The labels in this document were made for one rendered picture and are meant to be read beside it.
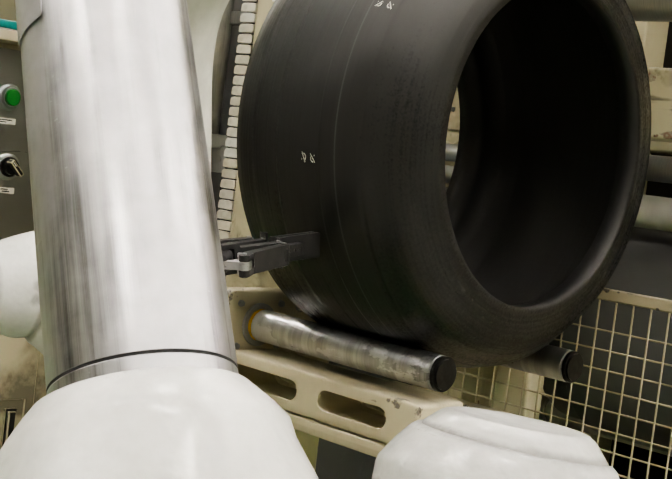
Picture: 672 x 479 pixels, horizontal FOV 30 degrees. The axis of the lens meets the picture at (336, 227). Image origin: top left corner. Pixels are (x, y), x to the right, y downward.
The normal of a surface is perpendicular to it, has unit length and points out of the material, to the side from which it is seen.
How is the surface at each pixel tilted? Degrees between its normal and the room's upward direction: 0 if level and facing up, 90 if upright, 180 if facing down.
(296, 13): 66
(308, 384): 90
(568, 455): 47
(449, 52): 86
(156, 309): 60
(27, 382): 90
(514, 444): 40
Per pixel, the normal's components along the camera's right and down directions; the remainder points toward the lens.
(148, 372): -0.04, -0.90
